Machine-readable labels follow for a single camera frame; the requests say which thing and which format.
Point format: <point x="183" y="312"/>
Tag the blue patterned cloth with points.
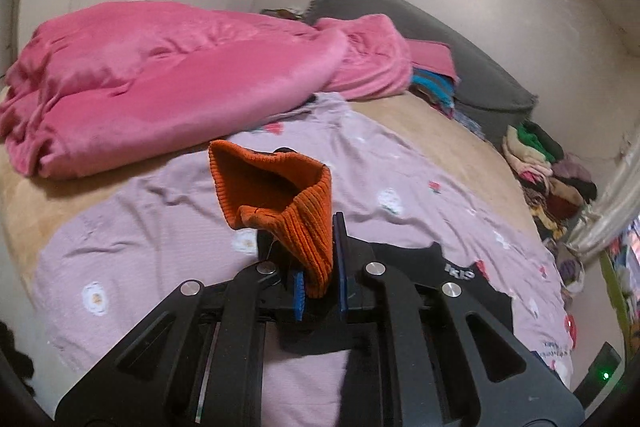
<point x="472" y="124"/>

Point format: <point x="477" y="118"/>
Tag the pile of folded clothes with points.
<point x="540" y="167"/>

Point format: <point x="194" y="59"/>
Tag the beige bed sheet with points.
<point x="425" y="122"/>

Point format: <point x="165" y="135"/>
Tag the cream satin curtain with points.
<point x="605" y="207"/>

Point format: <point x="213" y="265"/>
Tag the pink fleece blanket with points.
<point x="150" y="82"/>

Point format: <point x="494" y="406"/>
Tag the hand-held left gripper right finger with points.
<point x="341" y="277"/>

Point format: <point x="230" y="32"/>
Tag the striped colourful folded clothes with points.
<point x="432" y="89"/>

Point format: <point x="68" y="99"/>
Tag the colourful clutter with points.
<point x="631" y="277"/>

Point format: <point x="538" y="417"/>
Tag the purple cloth bundle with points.
<point x="570" y="272"/>

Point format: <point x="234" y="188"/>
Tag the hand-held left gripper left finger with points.
<point x="299" y="297"/>

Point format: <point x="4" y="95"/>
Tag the red packet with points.
<point x="571" y="332"/>

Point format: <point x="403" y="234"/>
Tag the grey headboard cushion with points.
<point x="400" y="17"/>

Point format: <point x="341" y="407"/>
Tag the orange knitted hat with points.
<point x="300" y="227"/>

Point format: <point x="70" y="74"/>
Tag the pink folded cloth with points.
<point x="432" y="57"/>

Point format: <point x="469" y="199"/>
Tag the lilac strawberry printed sheet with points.
<point x="165" y="227"/>

